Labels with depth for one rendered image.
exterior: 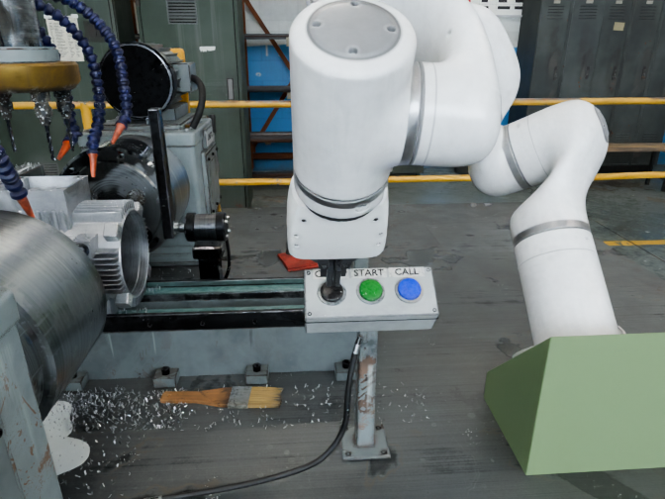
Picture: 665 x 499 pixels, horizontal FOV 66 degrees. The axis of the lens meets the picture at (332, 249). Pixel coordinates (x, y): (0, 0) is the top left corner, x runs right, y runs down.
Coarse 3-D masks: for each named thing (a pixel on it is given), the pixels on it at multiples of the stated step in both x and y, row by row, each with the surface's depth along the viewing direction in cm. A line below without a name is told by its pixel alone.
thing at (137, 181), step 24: (120, 144) 109; (144, 144) 114; (72, 168) 106; (96, 168) 106; (120, 168) 106; (144, 168) 107; (96, 192) 108; (120, 192) 108; (144, 192) 108; (144, 216) 110
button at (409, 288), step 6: (402, 282) 66; (408, 282) 66; (414, 282) 66; (402, 288) 65; (408, 288) 65; (414, 288) 65; (420, 288) 66; (402, 294) 65; (408, 294) 65; (414, 294) 65; (420, 294) 66
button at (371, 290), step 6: (366, 282) 66; (372, 282) 66; (378, 282) 66; (360, 288) 65; (366, 288) 65; (372, 288) 65; (378, 288) 65; (360, 294) 65; (366, 294) 65; (372, 294) 65; (378, 294) 65; (372, 300) 65
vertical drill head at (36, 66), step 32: (0, 0) 72; (32, 0) 76; (0, 32) 73; (32, 32) 76; (0, 64) 71; (32, 64) 73; (64, 64) 77; (0, 96) 83; (32, 96) 76; (64, 96) 84
